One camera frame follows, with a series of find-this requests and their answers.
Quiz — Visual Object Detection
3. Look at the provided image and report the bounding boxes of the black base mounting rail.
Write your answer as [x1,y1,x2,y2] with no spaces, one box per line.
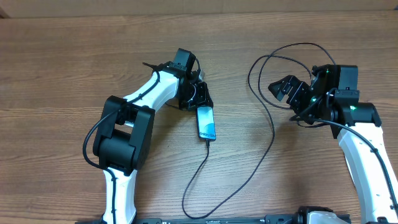
[76,205,352,224]

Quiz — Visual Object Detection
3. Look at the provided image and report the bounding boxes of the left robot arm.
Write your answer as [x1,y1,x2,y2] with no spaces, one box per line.
[89,49,216,223]

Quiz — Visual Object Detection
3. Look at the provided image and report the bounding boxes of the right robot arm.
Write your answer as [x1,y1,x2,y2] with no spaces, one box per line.
[268,64,397,223]

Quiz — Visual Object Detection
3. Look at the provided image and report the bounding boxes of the Samsung Galaxy smartphone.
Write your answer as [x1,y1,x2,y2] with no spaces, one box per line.
[197,106,216,141]

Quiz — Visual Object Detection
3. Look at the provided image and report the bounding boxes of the black USB charging cable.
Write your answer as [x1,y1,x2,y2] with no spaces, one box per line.
[182,42,337,220]

